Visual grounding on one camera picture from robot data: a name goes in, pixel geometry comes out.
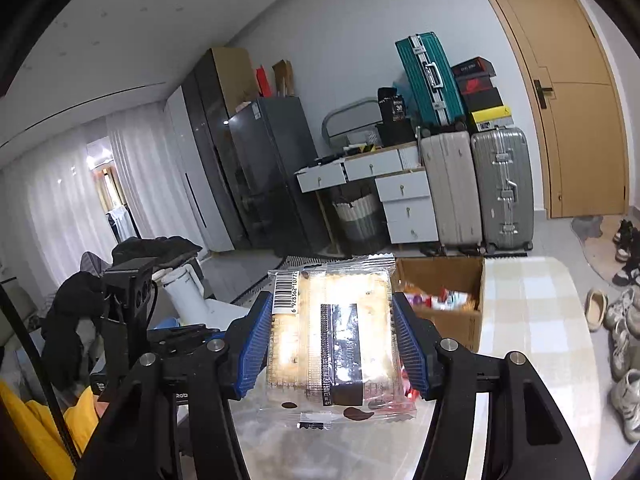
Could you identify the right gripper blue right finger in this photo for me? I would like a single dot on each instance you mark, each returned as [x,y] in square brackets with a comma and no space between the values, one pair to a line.
[419,349]

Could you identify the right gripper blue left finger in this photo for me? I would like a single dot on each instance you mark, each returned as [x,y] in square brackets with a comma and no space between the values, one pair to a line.
[247,342]

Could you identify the white red chip bag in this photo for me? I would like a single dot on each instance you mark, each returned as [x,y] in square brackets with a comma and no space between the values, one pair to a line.
[445,300]

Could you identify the cracker sandwich clear pack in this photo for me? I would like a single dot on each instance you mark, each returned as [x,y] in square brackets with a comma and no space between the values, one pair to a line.
[333,353]

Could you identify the black white patterned rug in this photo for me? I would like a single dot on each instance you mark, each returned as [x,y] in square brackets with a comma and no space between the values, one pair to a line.
[298,262]

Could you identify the brown SF cardboard box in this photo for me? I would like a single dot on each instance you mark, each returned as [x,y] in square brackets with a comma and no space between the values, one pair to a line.
[462,274]

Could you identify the white appliance jug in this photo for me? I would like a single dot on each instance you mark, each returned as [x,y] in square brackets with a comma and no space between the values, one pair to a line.
[186,292]

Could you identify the checkered tablecloth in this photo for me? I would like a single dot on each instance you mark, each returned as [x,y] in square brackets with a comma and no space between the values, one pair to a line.
[532,319]

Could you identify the dark grey refrigerator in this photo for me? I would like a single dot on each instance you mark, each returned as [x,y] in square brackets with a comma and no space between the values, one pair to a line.
[272,141]

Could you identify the white drawer desk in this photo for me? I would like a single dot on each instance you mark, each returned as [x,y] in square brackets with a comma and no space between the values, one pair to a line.
[401,182]

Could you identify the beige slipper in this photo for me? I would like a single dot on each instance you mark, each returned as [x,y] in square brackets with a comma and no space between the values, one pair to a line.
[596,304]

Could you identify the beige suitcase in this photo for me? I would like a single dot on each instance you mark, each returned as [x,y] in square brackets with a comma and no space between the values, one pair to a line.
[450,172]

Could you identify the silver suitcase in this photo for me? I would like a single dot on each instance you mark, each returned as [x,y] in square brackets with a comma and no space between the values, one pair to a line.
[505,188]

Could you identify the black bag on desk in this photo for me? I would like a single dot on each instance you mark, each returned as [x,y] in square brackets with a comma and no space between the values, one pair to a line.
[396,127]

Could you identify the grey white sneaker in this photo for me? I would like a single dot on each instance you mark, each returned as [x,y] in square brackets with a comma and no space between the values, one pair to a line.
[625,399]

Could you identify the wooden door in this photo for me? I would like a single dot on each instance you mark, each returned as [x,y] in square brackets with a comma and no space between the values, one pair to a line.
[578,119]

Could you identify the teal suitcase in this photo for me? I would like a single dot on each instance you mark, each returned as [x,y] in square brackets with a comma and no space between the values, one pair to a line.
[432,82]

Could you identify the stack of shoe boxes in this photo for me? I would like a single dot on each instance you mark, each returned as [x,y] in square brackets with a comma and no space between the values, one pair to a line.
[481,99]

